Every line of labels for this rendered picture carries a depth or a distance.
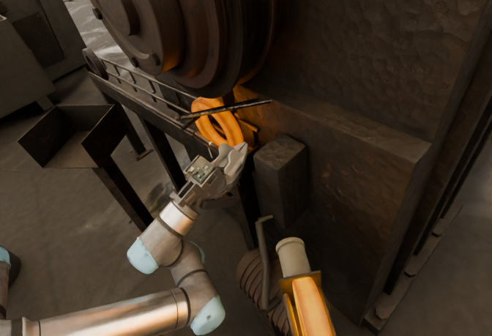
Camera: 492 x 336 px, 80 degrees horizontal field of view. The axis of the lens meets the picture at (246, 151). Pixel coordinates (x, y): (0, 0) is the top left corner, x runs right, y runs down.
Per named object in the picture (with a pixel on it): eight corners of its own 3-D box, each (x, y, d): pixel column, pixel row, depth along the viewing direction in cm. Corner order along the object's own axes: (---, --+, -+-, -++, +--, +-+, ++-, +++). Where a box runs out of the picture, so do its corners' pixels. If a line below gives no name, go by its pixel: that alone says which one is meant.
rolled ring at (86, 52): (87, 51, 141) (94, 48, 142) (77, 47, 153) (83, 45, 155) (107, 86, 152) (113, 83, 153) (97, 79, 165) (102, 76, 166)
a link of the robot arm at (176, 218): (189, 239, 66) (171, 218, 71) (203, 222, 67) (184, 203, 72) (170, 229, 61) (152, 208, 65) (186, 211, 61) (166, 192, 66)
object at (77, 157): (135, 211, 160) (56, 105, 111) (179, 216, 153) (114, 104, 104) (116, 246, 146) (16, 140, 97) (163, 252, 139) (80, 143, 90)
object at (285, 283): (321, 299, 58) (320, 269, 51) (322, 301, 57) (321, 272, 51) (284, 306, 58) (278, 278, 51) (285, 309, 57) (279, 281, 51)
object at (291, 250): (304, 250, 63) (302, 233, 59) (317, 291, 56) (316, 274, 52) (277, 256, 63) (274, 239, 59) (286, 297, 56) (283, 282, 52)
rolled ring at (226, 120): (227, 114, 68) (237, 107, 69) (182, 91, 79) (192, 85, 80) (240, 168, 80) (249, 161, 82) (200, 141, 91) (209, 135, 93)
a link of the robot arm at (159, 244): (144, 258, 70) (118, 248, 63) (175, 222, 72) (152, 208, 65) (159, 280, 65) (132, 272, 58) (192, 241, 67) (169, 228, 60)
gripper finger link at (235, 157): (247, 137, 66) (221, 169, 64) (257, 151, 70) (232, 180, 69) (239, 132, 68) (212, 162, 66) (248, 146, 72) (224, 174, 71)
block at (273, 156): (289, 192, 84) (282, 128, 67) (311, 206, 79) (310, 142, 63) (263, 216, 79) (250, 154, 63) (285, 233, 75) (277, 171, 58)
